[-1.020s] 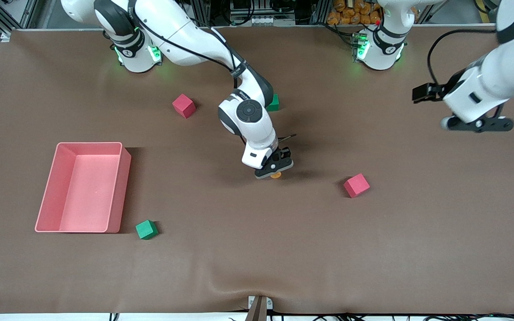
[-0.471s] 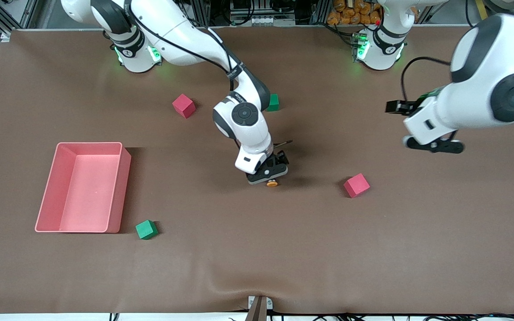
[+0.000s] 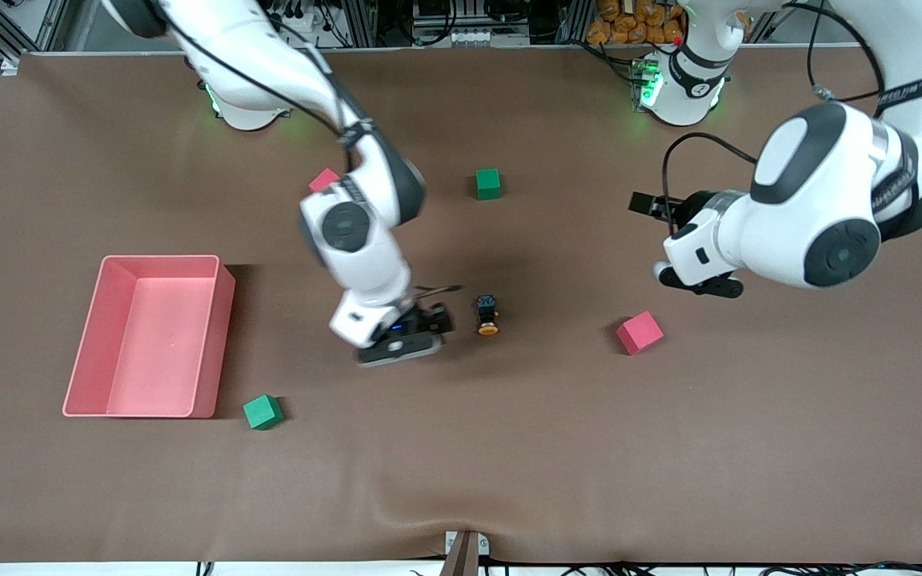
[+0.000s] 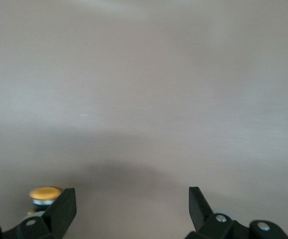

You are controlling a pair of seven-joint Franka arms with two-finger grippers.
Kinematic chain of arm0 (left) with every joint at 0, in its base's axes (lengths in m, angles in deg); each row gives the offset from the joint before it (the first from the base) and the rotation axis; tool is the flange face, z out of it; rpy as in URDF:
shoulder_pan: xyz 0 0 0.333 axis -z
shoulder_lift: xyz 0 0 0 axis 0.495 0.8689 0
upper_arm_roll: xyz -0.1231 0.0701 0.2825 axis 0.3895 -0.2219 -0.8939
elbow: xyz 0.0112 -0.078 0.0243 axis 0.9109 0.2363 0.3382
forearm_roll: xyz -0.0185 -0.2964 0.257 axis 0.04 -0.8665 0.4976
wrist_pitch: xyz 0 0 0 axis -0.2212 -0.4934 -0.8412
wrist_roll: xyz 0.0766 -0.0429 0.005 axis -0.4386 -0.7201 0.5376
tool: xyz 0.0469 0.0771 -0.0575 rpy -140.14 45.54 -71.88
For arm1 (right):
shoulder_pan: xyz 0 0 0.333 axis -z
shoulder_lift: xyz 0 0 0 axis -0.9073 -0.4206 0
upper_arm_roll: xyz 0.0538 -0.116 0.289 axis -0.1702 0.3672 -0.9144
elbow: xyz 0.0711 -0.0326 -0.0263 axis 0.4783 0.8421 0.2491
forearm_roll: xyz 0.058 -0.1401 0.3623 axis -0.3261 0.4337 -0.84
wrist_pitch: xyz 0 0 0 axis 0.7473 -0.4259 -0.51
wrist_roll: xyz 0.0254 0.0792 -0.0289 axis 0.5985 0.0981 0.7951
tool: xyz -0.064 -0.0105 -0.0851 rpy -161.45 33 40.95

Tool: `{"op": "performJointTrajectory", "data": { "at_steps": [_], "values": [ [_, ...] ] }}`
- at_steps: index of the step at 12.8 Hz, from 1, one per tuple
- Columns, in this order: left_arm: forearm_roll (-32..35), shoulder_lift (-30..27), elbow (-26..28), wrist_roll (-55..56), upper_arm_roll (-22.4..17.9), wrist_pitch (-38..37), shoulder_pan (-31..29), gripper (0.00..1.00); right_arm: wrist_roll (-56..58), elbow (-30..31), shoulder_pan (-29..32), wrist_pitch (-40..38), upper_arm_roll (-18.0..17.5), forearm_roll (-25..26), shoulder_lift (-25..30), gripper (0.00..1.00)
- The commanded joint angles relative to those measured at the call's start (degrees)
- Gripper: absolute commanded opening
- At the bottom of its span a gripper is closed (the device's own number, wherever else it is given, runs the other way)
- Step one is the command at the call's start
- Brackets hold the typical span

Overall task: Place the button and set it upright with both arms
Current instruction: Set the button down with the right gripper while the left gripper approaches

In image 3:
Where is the orange capped black button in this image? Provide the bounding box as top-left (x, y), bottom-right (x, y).
top-left (475, 294), bottom-right (502, 338)

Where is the brown table cover sheet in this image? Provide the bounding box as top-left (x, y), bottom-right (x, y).
top-left (0, 44), bottom-right (922, 565)

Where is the orange packaged snack pile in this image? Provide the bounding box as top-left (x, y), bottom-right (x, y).
top-left (587, 0), bottom-right (684, 46)

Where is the silver electronics rack box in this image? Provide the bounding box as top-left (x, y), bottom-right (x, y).
top-left (411, 0), bottom-right (531, 47)

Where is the pink plastic tray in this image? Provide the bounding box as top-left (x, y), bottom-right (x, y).
top-left (62, 254), bottom-right (236, 419)

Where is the white power strip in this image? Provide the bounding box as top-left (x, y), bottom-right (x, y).
top-left (269, 6), bottom-right (319, 34)

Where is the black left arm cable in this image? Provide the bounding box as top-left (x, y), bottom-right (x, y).
top-left (660, 0), bottom-right (888, 234)

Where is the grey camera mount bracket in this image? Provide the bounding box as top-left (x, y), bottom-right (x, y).
top-left (441, 530), bottom-right (491, 576)

